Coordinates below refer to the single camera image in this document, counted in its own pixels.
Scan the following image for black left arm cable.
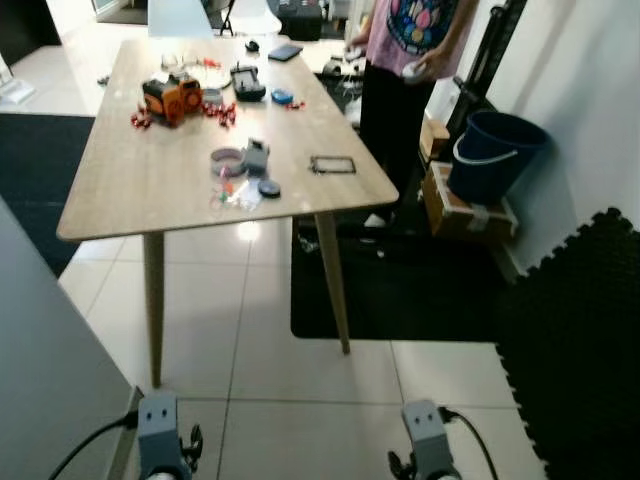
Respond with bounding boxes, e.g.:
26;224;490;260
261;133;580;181
48;415;139;480

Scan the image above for black smartphone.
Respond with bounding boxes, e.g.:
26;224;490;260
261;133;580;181
267;43;303;62

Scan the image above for large taped cardboard box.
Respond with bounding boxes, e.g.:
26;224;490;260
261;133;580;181
421;160;519;244

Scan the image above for small cardboard box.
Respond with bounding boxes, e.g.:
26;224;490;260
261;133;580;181
420;115;452;161

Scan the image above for eyeglasses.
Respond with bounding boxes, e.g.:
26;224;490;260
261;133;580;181
160;55;203;72

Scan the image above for white plastic chair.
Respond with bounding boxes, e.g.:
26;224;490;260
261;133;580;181
228;0;283;36

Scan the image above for black floor mat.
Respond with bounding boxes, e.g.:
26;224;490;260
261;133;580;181
290;215;521;343

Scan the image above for white floor object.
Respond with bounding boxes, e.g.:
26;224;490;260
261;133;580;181
0;75;36;104

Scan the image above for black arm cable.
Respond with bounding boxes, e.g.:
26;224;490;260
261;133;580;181
48;415;139;480
440;408;499;480

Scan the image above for clear plastic bag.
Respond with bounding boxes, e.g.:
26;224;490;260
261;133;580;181
225;180;263;211

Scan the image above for person in pink shirt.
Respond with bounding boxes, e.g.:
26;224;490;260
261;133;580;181
345;0;481;229

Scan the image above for black stand frame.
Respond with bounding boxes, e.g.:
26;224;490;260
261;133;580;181
455;0;528;136

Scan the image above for white tape roll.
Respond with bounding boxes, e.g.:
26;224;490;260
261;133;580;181
210;147;246;178

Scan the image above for black card holder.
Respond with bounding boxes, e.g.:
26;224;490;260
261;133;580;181
310;155;357;177

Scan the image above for pink lanyard with keys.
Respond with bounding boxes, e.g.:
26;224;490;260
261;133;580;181
210;172;246;209

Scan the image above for grey handheld device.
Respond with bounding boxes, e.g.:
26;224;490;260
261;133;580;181
243;138;270;178

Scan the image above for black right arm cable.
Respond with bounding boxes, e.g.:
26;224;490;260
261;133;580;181
440;408;499;480

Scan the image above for dark blue bucket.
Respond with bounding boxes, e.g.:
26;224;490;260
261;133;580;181
447;110;549;206

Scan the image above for orange black boxy device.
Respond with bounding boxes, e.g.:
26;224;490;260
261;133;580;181
142;80;184;127

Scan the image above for light wooden table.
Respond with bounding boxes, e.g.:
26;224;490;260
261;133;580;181
57;38;400;389

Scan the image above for black controller with screen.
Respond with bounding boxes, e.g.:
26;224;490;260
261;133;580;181
230;63;267;102

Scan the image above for black foam puzzle mat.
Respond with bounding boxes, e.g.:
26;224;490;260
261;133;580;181
497;208;640;480

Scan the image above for pale blue plastic chair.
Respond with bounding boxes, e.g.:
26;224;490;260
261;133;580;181
148;0;213;39

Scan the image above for dark carpet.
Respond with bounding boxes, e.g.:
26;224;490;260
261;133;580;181
0;113;96;276

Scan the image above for black case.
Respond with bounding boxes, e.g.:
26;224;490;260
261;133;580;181
278;5;324;42

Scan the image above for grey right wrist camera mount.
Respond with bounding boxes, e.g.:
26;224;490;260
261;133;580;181
402;401;451;476

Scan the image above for black door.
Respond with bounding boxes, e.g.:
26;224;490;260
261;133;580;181
0;0;61;66

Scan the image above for person's left hand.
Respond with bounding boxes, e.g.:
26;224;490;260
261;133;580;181
412;48;453;81

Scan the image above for orange device with round grille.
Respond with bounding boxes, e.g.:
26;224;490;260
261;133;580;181
172;73;204;113

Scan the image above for black low platform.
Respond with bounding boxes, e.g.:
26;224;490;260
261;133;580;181
320;55;366;111

